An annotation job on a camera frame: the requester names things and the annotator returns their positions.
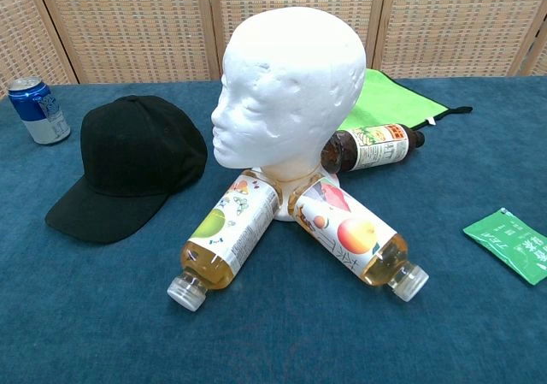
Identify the white foam mannequin head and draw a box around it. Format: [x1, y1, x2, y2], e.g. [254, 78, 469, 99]
[210, 12, 368, 222]

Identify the black baseball cap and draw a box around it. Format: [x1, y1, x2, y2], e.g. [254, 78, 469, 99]
[44, 94, 209, 245]

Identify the dark tea bottle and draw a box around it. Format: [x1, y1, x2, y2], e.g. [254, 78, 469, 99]
[320, 122, 426, 174]

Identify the green microfiber cloth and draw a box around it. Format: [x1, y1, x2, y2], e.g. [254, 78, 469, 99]
[337, 68, 473, 133]

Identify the green tea packet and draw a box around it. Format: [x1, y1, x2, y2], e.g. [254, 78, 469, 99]
[462, 207, 547, 287]

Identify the peach tea bottle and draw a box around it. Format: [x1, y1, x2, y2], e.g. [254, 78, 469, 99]
[286, 175, 430, 303]

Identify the woven rattan folding screen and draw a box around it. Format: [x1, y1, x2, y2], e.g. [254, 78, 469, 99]
[0, 0, 547, 99]

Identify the teal table cover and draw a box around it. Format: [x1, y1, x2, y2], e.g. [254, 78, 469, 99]
[0, 74, 547, 384]

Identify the blue and silver soda can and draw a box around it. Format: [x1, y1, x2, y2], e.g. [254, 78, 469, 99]
[7, 76, 72, 146]

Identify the green apple tea bottle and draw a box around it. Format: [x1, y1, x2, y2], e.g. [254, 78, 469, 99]
[166, 170, 283, 313]

